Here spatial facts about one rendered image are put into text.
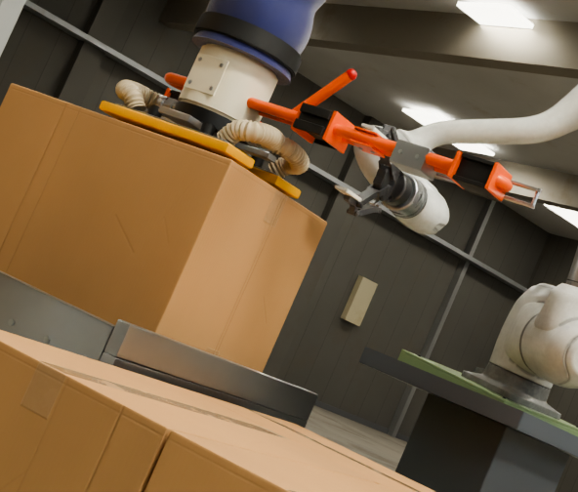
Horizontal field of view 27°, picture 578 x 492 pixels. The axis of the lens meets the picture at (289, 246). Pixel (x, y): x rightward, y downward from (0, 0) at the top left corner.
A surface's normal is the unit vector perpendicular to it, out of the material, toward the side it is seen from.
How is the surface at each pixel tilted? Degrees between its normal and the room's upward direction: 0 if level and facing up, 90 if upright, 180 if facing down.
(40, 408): 90
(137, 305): 90
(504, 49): 90
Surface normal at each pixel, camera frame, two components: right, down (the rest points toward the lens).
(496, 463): 0.60, 0.20
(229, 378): 0.79, 0.30
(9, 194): -0.47, -0.27
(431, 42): -0.69, -0.36
